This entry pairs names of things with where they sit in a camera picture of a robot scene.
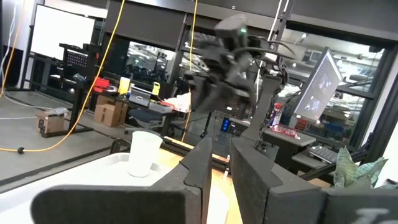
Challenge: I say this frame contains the white plastic bag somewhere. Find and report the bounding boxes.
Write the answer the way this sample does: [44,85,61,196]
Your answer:
[164,93,191,113]

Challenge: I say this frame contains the yellow hanging cable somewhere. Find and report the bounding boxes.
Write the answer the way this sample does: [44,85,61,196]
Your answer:
[181,0,199,142]
[0,12,22,97]
[0,0,126,154]

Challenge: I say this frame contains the white whiteboard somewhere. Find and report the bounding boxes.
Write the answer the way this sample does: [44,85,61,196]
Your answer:
[30,3,96,62]

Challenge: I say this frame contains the grey desk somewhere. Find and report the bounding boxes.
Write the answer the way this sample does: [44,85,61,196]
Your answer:
[229,117,317,169]

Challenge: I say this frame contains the grey case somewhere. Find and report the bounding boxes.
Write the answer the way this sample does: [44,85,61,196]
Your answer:
[129,88,152,107]

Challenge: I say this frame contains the yellow container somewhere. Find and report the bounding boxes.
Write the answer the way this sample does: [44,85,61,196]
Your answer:
[118,77,131,95]

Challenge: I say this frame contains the black office chair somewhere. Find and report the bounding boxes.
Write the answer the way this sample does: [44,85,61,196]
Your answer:
[124,108,165,136]

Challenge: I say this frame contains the tilted computer monitor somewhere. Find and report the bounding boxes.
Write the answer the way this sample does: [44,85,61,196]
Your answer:
[294,46,344,122]

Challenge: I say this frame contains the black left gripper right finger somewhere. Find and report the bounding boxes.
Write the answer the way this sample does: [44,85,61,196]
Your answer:
[229,138,398,224]

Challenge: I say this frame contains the black pegboard cart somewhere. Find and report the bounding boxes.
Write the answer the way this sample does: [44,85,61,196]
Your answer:
[40,42,102,139]

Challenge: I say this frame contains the red box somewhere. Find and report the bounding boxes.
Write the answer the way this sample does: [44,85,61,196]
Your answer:
[94,77,110,90]

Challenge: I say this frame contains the pale plastic cup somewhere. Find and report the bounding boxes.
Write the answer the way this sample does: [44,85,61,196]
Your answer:
[126,131,164,178]

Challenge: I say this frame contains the cluttered black desk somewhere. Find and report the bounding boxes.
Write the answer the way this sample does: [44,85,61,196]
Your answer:
[90,86,191,138]

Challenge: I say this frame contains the green plant leaves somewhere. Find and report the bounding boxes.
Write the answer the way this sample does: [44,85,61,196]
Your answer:
[333,146,389,189]

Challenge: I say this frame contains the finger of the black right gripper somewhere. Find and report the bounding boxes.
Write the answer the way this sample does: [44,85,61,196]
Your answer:
[216,89,256,112]
[185,73,219,110]

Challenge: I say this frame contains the small cardboard box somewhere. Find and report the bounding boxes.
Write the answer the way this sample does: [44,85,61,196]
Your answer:
[35,110,66,134]

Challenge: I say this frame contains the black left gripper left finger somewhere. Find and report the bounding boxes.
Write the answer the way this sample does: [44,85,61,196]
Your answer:
[30,137,213,224]

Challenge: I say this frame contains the large cardboard box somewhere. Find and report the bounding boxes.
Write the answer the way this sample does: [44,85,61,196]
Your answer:
[94,95,129,128]

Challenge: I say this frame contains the black keyboard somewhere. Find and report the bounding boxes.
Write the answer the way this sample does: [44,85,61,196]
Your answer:
[309,145,338,164]

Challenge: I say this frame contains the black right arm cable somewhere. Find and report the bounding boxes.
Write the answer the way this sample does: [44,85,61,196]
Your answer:
[233,39,296,62]

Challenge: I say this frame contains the red safety glasses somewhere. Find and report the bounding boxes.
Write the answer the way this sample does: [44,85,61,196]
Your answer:
[272,123,301,139]

